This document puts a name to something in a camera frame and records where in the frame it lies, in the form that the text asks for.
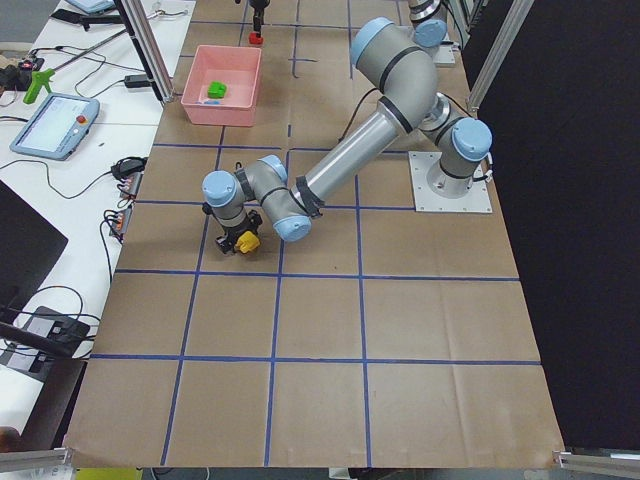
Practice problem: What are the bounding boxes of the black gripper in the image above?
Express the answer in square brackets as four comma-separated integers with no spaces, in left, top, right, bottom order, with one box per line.
[202,202,263,254]
[249,0,270,33]

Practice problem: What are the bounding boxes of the yellow toy block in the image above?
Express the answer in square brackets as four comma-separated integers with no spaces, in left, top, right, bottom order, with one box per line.
[234,230,261,254]

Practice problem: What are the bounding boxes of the red toy block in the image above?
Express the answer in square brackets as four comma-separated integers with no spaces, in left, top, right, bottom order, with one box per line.
[249,32,264,45]

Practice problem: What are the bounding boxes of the green toy block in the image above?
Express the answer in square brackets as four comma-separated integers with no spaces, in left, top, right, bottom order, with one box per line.
[207,81,227,99]

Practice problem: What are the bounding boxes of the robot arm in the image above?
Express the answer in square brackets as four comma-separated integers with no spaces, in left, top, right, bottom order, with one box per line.
[248,0,448,48]
[202,17,493,254]

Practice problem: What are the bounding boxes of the pink plastic box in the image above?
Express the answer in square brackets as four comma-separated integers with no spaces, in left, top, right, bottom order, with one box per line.
[181,45,262,127]

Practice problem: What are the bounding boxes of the black power adapter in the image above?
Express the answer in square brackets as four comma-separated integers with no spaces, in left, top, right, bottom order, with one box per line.
[123,74,151,89]

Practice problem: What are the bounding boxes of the teach pendant tablet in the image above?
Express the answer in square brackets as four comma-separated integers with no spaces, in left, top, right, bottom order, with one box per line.
[9,93,100,161]

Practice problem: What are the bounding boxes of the aluminium frame post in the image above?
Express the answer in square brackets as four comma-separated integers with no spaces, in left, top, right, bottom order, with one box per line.
[114,0,174,104]

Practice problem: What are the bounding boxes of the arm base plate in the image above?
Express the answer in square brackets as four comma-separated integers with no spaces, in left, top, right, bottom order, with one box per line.
[432,45,456,68]
[408,151,493,214]

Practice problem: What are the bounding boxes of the black camera tripod stand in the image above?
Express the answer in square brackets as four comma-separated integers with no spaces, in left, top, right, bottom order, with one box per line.
[1,285,93,358]

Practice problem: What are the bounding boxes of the green handled reacher tool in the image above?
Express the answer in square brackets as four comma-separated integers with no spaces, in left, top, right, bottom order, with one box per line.
[23,69,55,104]

